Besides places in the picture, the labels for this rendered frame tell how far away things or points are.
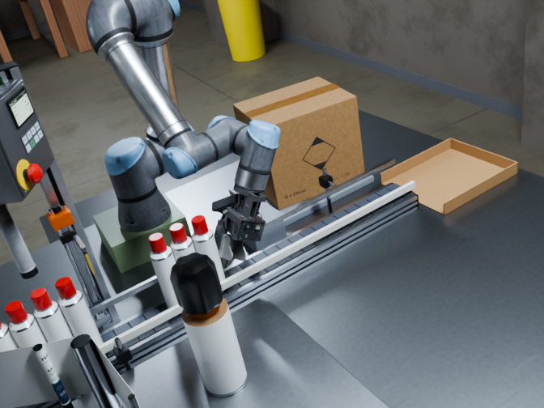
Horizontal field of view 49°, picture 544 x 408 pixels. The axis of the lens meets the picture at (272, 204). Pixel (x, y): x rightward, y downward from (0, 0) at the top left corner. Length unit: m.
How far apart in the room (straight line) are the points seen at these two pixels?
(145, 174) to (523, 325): 1.01
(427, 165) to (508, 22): 2.23
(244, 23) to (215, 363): 4.96
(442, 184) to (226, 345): 0.95
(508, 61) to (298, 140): 2.60
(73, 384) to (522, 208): 1.20
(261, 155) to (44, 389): 0.65
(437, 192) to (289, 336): 0.72
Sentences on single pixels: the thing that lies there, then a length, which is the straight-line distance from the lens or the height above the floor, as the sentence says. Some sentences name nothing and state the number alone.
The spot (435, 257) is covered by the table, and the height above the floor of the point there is 0.83.
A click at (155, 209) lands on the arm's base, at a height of 0.97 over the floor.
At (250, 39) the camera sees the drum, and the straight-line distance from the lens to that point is 5.98.
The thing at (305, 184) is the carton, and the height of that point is 0.90.
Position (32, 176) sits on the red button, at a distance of 1.22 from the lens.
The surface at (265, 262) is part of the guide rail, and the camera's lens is 1.49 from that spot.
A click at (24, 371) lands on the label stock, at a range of 1.29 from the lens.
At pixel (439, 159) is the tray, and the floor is 0.83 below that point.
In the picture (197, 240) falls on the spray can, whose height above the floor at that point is 1.04.
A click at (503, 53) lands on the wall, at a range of 4.17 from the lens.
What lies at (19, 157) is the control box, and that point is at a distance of 1.23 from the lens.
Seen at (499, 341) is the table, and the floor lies 0.83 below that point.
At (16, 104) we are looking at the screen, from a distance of 1.26.
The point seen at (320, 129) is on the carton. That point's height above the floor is 1.06.
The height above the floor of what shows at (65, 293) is 1.07.
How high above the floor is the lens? 1.78
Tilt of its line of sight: 31 degrees down
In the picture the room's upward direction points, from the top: 12 degrees counter-clockwise
